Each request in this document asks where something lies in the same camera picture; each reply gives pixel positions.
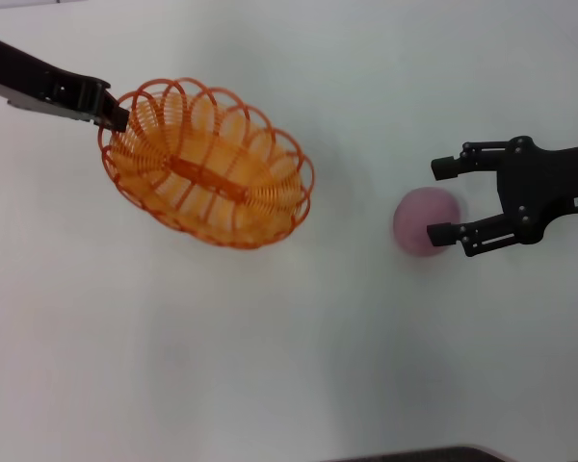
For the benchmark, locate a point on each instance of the dark robot torso edge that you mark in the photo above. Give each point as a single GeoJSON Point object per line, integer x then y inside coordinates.
{"type": "Point", "coordinates": [438, 456]}

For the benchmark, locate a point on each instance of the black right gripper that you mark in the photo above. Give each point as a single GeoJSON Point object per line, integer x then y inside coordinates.
{"type": "Point", "coordinates": [544, 183]}

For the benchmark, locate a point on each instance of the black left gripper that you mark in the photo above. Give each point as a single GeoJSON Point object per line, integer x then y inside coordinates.
{"type": "Point", "coordinates": [14, 67]}

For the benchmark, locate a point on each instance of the pink toy peach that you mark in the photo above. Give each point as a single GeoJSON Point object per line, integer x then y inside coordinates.
{"type": "Point", "coordinates": [419, 216]}

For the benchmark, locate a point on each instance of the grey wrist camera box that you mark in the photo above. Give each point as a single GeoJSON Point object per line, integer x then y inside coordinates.
{"type": "Point", "coordinates": [29, 104]}

